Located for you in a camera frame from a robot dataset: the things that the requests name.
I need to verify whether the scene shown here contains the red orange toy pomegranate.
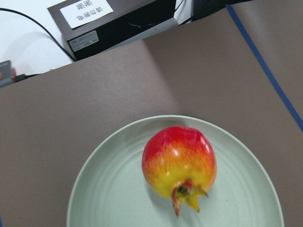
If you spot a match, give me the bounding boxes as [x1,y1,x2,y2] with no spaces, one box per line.
[142,126,217,216]

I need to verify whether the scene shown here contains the light green plate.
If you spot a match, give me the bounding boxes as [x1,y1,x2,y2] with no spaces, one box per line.
[66,115,284,227]

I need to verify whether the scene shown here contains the black power box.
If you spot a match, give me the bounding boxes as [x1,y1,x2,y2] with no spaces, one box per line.
[48,0,178,60]

